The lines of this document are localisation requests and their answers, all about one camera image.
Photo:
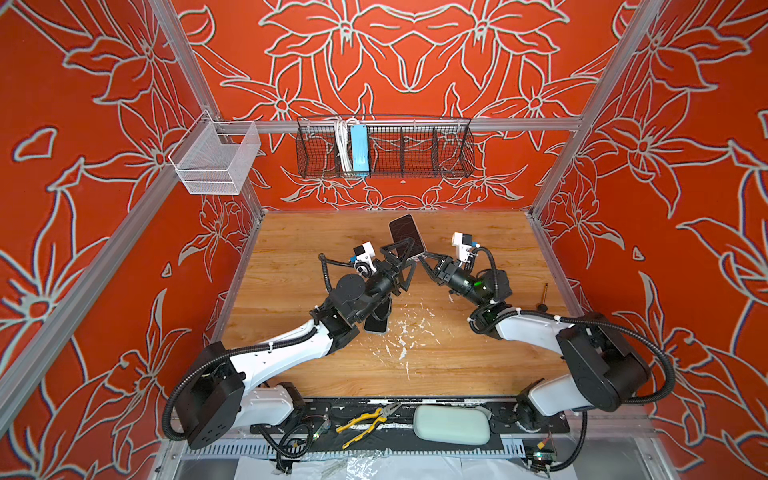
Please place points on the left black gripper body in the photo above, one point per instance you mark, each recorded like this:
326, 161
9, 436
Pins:
382, 282

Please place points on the clear plastic wall bin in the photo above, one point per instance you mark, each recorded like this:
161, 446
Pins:
207, 165

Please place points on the black phone on table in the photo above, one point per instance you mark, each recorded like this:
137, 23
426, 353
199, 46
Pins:
377, 321

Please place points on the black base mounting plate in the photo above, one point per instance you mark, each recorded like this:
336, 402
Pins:
312, 428

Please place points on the yellow handled pliers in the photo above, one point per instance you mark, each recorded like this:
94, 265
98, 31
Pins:
373, 421

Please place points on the black wire wall basket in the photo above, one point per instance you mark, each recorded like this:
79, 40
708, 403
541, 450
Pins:
400, 147

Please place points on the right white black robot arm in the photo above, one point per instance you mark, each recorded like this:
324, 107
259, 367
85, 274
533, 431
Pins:
608, 365

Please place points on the light blue box in basket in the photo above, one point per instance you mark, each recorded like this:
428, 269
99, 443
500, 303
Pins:
360, 149

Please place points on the pale green pouch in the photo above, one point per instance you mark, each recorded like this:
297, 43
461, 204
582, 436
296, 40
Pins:
451, 425

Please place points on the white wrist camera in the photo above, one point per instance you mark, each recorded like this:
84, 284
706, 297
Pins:
363, 259
464, 245

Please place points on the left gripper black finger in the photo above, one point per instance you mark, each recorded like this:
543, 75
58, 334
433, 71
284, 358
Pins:
405, 275
398, 252

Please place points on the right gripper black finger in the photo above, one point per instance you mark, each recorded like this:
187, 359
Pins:
433, 259
432, 273

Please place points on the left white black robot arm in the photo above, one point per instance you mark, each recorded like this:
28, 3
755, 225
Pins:
223, 389

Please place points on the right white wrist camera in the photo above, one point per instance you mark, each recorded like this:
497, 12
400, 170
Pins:
464, 245

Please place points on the black handled screwdriver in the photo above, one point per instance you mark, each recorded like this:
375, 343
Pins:
542, 304

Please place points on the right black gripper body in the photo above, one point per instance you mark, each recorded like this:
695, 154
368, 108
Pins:
458, 280

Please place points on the black phone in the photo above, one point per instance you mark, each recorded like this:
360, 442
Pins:
377, 321
406, 236

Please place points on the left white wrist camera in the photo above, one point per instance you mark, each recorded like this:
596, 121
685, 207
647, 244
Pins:
363, 259

